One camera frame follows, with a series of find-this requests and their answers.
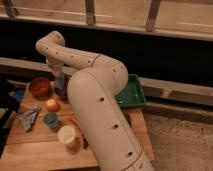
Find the blue grey sponge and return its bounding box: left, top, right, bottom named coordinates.
left=55, top=73, right=66, bottom=90

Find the green plastic tray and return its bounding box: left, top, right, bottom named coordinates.
left=115, top=74, right=146, bottom=109

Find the purple bowl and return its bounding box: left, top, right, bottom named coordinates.
left=55, top=87, right=68, bottom=101

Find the orange fruit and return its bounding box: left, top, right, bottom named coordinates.
left=45, top=99, right=59, bottom=112

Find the grey crumpled cloth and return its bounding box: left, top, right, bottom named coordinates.
left=18, top=105, right=41, bottom=131

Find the red bowl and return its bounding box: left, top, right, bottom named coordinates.
left=29, top=77, right=51, bottom=97

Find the white cup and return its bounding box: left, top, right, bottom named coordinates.
left=57, top=125, right=79, bottom=148

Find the brown pine cone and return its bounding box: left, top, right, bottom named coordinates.
left=82, top=137, right=89, bottom=149

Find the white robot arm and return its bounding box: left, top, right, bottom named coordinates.
left=35, top=31, right=155, bottom=171

